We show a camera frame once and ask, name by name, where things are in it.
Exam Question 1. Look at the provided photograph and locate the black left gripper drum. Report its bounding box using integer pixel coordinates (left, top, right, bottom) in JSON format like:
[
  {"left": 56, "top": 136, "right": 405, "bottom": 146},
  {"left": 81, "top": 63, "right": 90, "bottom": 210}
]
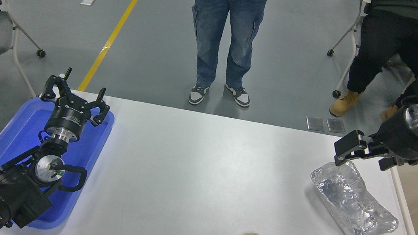
[{"left": 44, "top": 100, "right": 93, "bottom": 138}]

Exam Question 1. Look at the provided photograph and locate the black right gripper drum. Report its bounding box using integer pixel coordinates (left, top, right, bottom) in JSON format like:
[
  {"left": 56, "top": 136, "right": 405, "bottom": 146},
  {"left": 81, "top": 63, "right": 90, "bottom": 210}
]
[{"left": 372, "top": 104, "right": 418, "bottom": 162}]

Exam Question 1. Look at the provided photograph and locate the silver foil tray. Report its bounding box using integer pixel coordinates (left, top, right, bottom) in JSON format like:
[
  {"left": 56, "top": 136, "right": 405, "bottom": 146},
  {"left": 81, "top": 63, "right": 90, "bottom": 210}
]
[{"left": 303, "top": 156, "right": 406, "bottom": 235}]

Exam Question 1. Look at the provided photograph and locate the silver floor plate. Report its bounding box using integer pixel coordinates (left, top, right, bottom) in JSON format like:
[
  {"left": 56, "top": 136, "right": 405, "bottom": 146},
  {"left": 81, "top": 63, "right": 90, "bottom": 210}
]
[
  {"left": 325, "top": 118, "right": 347, "bottom": 134},
  {"left": 305, "top": 116, "right": 326, "bottom": 132}
]

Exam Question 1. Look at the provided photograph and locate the blue plastic tray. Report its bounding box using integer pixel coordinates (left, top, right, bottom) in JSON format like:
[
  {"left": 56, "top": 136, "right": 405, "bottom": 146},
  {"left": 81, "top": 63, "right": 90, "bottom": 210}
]
[{"left": 0, "top": 92, "right": 117, "bottom": 235}]

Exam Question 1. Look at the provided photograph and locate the seated person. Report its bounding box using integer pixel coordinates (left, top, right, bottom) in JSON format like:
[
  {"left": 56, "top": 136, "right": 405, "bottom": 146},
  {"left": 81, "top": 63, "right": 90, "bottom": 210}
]
[{"left": 329, "top": 0, "right": 418, "bottom": 128}]

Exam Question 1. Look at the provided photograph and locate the standing person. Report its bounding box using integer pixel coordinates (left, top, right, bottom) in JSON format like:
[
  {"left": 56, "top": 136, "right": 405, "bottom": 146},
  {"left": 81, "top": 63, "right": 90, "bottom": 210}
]
[{"left": 177, "top": 0, "right": 279, "bottom": 114}]

